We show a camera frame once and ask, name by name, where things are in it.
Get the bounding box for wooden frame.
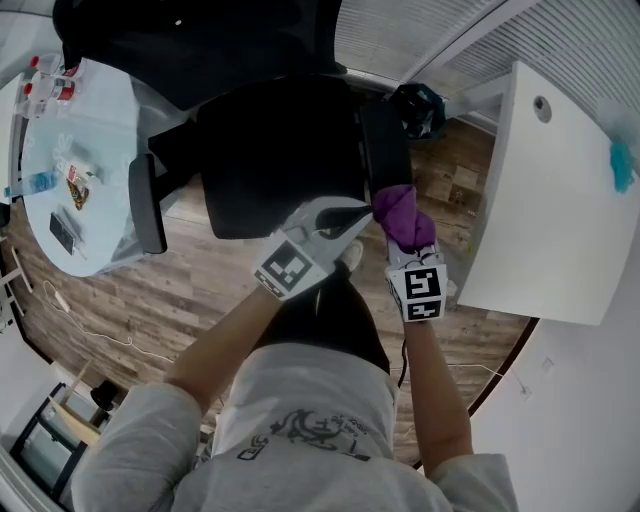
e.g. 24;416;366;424
47;358;104;444

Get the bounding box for black jacket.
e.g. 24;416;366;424
52;0;349;111

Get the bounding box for person's right forearm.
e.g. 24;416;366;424
404;319;474;479

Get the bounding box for white desk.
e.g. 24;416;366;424
457;60;640;326

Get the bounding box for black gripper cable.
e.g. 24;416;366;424
397;339;411;389

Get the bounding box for round light blue table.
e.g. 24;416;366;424
19;58;141;279

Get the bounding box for black framed glass cabinet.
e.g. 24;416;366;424
9;382;94;506

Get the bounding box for purple microfibre cloth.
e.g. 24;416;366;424
372;183;437;254

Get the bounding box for white window blinds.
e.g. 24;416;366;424
333;0;640;119

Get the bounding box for brown bead necklace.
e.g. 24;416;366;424
66;178;92;212

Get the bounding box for black office chair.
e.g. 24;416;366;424
52;0;416;256

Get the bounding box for person's left forearm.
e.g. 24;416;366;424
167;287;284;416

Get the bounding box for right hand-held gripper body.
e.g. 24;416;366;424
384;244;448;324

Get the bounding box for black smartphone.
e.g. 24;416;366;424
48;212;81;254

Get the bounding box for person's white shoe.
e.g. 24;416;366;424
339;238;366;274

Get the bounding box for teal fluffy cloth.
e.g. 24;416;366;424
609;139;636;194

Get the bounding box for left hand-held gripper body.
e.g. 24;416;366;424
253;199;336;301

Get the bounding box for black waste bin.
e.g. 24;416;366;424
389;83;446;141

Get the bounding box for person's black trousers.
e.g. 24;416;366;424
254;259;391;374

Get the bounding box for black round stand base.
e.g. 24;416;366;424
89;379;119;411

